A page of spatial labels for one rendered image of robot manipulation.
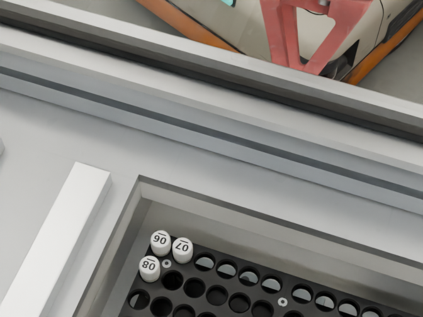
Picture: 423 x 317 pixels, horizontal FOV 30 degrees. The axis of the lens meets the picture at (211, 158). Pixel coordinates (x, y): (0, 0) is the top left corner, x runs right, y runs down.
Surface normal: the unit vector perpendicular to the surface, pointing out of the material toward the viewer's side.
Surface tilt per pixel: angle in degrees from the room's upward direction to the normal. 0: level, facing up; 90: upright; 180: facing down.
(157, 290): 0
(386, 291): 0
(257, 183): 0
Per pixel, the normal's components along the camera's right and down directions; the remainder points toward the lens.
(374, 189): -0.33, 0.80
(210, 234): 0.01, -0.53
